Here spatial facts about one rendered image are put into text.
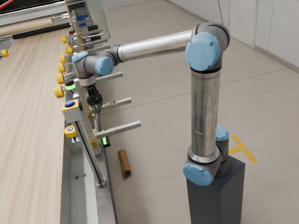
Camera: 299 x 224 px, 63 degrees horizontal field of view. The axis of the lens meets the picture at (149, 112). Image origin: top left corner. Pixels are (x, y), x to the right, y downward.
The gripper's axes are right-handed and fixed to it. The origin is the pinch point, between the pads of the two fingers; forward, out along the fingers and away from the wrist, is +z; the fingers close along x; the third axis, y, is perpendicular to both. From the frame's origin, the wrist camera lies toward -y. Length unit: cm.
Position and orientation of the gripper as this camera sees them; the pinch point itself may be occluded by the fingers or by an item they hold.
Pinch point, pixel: (98, 110)
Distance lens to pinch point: 150.9
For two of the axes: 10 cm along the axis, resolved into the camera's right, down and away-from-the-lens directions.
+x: 9.5, -2.7, 1.3
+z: 1.6, 8.2, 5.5
